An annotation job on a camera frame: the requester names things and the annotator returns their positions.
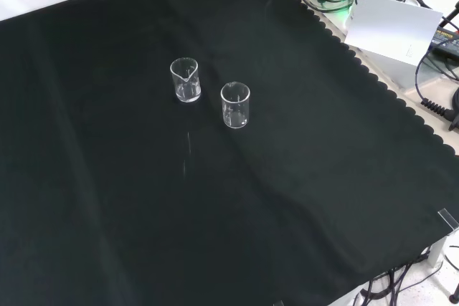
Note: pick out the clear glass beaker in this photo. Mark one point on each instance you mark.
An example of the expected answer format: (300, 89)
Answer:
(185, 85)
(235, 110)

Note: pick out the black cloth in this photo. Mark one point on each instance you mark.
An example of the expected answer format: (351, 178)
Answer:
(143, 184)

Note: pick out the black power adapter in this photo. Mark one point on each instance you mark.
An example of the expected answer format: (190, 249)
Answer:
(448, 45)

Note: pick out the clear tape strip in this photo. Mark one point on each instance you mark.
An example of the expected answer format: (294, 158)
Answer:
(279, 303)
(448, 218)

